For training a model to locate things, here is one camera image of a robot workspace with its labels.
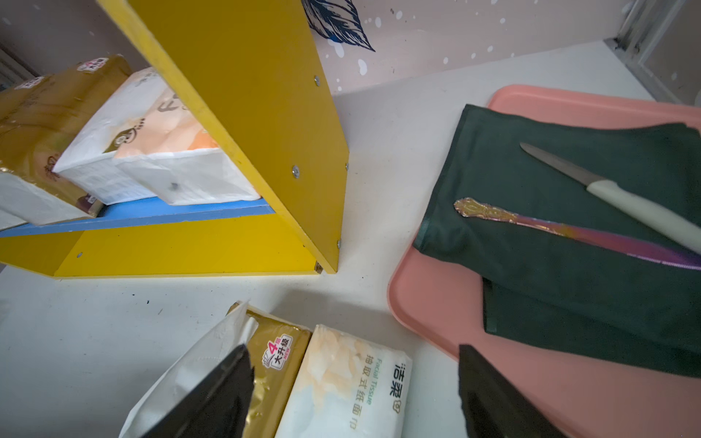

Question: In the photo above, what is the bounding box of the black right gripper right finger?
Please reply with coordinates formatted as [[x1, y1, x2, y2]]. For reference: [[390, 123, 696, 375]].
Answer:
[[458, 345, 563, 438]]

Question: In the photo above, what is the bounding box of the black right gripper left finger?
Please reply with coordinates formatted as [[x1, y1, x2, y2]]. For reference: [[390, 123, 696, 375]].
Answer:
[[144, 345, 255, 437]]

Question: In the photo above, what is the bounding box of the yellow shelf unit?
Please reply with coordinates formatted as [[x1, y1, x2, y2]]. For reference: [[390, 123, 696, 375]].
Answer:
[[1, 1, 349, 277]]

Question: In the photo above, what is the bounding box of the pink plastic tray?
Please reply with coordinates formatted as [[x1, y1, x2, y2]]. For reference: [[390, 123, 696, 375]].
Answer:
[[387, 85, 700, 437]]

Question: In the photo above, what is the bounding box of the dark green cloth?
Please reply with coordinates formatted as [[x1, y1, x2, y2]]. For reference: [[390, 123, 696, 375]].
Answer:
[[414, 105, 700, 377]]

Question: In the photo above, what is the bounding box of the iridescent butter knife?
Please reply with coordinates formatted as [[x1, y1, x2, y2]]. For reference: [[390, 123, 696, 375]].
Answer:
[[454, 197, 700, 271]]

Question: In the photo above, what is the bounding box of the white handled knife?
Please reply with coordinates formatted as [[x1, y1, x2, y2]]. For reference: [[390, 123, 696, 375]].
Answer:
[[520, 142, 700, 254]]

